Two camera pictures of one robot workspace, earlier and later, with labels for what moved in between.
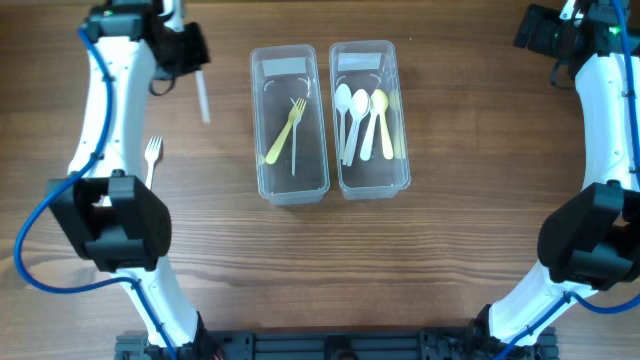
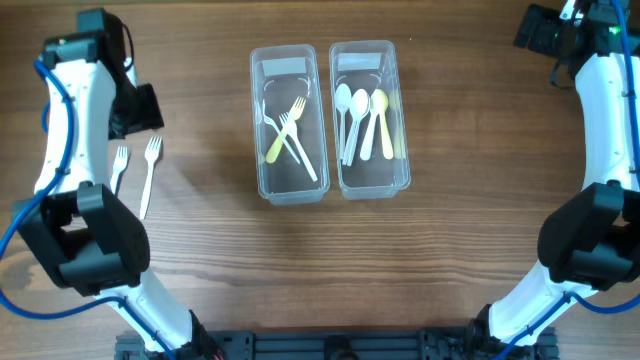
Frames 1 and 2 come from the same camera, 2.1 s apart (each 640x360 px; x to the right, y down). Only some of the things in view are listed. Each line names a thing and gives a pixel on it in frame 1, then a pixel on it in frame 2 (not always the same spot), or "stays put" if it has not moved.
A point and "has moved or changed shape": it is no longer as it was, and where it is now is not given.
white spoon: [376, 103] stays put
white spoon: [360, 104] stays put
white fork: [294, 130] has moved or changed shape
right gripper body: [549, 31] stays put
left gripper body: [187, 50] to [136, 109]
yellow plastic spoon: [379, 102] stays put
